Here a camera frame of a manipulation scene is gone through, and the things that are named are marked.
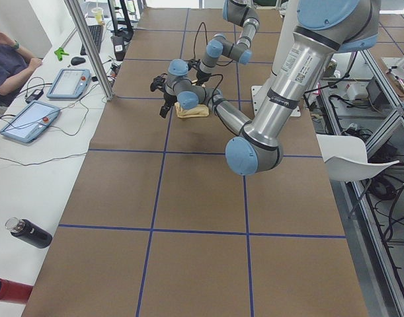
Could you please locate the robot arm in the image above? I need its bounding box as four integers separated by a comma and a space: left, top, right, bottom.
196, 0, 260, 86
150, 1, 381, 176

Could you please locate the aluminium frame post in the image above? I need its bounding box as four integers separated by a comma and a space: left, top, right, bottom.
64, 0, 114, 101

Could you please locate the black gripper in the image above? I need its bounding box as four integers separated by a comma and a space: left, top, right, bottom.
188, 59, 209, 85
149, 75, 177, 118

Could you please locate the red thermos bottle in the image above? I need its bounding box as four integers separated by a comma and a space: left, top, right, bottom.
0, 278, 33, 304

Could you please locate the green plastic clamp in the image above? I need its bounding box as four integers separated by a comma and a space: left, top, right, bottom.
54, 47, 69, 61

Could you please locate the blue teach pendant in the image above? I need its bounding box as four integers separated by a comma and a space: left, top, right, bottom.
0, 100, 61, 143
46, 68, 91, 100

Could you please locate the far blue teach pendant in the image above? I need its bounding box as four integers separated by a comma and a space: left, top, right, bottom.
46, 68, 91, 100

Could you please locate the seated person in grey shirt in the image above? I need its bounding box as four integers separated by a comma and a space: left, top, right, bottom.
0, 31, 42, 106

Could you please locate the black keyboard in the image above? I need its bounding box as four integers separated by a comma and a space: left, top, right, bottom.
88, 24, 104, 53

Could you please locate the black computer mouse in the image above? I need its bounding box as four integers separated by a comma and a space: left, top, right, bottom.
70, 57, 86, 66

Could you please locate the near blue teach pendant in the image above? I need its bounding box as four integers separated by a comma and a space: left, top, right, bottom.
0, 100, 61, 143

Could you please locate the black thermos bottle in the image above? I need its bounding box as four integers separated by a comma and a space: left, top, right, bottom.
5, 217, 52, 249

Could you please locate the brown paper table cover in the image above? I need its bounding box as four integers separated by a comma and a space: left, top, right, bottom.
21, 8, 404, 317

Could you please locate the cream long-sleeve graphic shirt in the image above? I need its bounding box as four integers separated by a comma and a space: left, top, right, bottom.
175, 102, 210, 119

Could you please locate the white curved plastic sheet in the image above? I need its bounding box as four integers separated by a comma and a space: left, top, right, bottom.
316, 134, 399, 182

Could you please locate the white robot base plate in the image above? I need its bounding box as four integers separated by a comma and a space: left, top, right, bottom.
251, 86, 301, 117

